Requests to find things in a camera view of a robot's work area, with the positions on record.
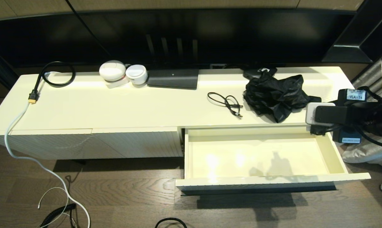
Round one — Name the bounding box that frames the black folding umbrella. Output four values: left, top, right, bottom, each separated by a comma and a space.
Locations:
243, 70, 323, 123

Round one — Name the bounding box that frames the thin black USB cable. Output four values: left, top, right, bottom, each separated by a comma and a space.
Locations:
207, 92, 244, 118

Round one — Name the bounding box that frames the white fluted drawer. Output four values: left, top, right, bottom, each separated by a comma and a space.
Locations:
175, 125, 371, 193

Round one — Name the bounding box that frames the cream tv cabinet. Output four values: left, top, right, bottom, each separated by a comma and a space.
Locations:
0, 66, 369, 160

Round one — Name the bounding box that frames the grey curtain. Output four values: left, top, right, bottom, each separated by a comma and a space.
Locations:
341, 47, 382, 197

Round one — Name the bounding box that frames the small black glossy device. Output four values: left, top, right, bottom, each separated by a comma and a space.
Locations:
243, 67, 277, 80

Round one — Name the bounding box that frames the black television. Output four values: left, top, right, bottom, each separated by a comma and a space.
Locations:
0, 8, 361, 68

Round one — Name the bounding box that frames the black flat set-top box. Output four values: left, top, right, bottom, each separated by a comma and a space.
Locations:
146, 69, 200, 90

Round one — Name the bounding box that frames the small white round device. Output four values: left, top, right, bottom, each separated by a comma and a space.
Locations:
126, 64, 148, 85

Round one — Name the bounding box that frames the white flat device base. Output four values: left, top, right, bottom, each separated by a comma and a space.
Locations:
104, 76, 130, 88

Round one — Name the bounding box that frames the large white round device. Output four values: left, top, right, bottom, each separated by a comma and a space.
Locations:
99, 60, 127, 81

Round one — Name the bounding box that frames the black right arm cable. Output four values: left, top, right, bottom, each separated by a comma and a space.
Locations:
359, 127, 382, 150

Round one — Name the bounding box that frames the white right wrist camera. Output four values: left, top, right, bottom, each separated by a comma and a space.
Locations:
305, 102, 348, 126

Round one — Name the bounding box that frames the black wall shelf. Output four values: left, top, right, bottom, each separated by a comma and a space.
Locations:
321, 0, 382, 64

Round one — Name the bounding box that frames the black cable with connector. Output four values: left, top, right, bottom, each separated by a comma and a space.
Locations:
154, 217, 188, 228

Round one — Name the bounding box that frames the thin black hanging cable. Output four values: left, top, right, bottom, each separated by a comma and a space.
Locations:
66, 0, 113, 59

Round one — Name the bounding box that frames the thin white charging cable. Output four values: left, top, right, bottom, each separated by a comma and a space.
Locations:
38, 187, 72, 228

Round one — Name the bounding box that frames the black coiled cable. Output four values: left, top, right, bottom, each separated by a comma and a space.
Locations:
39, 203, 78, 228

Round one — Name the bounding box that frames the black HDMI cable yellow tip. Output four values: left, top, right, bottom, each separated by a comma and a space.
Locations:
28, 61, 76, 104

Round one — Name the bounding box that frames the thick white power cable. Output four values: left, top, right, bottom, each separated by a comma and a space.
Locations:
4, 102, 91, 228

